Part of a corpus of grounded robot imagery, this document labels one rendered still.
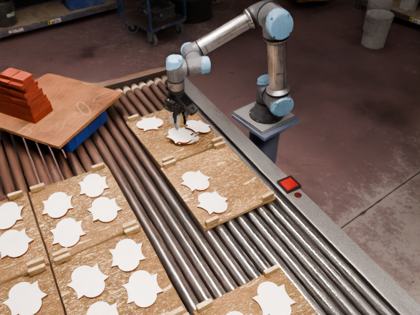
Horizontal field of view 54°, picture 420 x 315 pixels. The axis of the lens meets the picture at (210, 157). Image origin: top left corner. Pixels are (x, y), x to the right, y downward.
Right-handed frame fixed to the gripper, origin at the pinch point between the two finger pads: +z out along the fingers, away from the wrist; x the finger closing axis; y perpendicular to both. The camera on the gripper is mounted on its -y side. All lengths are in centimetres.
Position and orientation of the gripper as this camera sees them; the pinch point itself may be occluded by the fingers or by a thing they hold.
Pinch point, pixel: (182, 125)
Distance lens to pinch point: 201.2
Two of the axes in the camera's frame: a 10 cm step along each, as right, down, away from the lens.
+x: -6.3, 5.1, -5.9
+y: -7.8, -4.1, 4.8
